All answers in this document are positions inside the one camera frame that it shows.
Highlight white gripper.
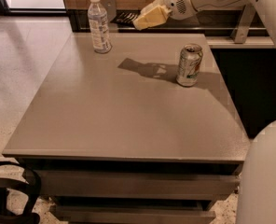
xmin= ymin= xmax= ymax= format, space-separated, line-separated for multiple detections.
xmin=133 ymin=0 xmax=197 ymax=31

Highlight black rxbar chocolate wrapper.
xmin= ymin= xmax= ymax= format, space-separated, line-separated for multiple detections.
xmin=111 ymin=11 xmax=139 ymax=26

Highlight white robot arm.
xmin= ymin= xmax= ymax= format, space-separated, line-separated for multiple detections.
xmin=133 ymin=0 xmax=276 ymax=224

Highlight clear plastic water bottle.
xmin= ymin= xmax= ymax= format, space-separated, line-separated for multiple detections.
xmin=88 ymin=0 xmax=112 ymax=53

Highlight white green soda can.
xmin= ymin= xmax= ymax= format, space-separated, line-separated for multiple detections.
xmin=176 ymin=44 xmax=203 ymax=87

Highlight upper grey drawer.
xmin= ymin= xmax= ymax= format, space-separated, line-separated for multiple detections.
xmin=37 ymin=170 xmax=239 ymax=201

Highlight grey drawer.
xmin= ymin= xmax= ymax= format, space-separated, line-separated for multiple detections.
xmin=50 ymin=206 xmax=215 ymax=224
xmin=37 ymin=170 xmax=239 ymax=201

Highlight lower grey drawer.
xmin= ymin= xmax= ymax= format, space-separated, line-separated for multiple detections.
xmin=50 ymin=206 xmax=215 ymax=224

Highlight black curved chair part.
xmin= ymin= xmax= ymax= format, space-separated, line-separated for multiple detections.
xmin=0 ymin=161 xmax=43 ymax=224

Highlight left metal bracket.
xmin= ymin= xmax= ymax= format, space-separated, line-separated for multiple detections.
xmin=103 ymin=0 xmax=117 ymax=21

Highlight metal bracket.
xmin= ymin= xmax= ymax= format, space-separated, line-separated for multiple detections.
xmin=103 ymin=0 xmax=117 ymax=21
xmin=230 ymin=4 xmax=255 ymax=44

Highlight right metal bracket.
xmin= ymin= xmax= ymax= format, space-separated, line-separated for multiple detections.
xmin=230 ymin=4 xmax=255 ymax=44

